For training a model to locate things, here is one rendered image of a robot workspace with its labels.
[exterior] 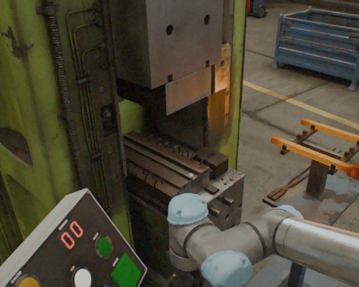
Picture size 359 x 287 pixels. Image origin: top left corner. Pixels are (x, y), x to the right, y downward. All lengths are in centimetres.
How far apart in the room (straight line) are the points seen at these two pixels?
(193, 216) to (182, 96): 49
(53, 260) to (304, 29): 460
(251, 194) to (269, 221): 213
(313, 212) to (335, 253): 110
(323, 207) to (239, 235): 108
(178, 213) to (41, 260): 29
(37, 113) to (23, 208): 65
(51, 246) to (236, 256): 39
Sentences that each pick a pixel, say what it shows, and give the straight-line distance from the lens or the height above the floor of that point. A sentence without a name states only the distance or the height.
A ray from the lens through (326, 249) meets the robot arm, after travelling 60.
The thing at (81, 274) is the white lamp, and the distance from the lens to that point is 86.
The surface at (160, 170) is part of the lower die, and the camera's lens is 132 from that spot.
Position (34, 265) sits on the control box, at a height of 118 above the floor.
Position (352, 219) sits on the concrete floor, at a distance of 280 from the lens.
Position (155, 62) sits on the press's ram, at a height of 143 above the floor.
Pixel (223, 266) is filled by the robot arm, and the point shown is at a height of 126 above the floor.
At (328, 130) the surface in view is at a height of 95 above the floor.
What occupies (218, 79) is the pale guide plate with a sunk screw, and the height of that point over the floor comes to 124.
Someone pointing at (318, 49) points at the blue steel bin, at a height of 38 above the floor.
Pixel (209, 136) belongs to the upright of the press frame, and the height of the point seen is 99.
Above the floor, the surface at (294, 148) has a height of 94.
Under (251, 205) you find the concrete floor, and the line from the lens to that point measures 272.
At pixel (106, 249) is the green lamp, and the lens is 92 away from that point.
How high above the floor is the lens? 174
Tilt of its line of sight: 31 degrees down
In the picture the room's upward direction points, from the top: 2 degrees counter-clockwise
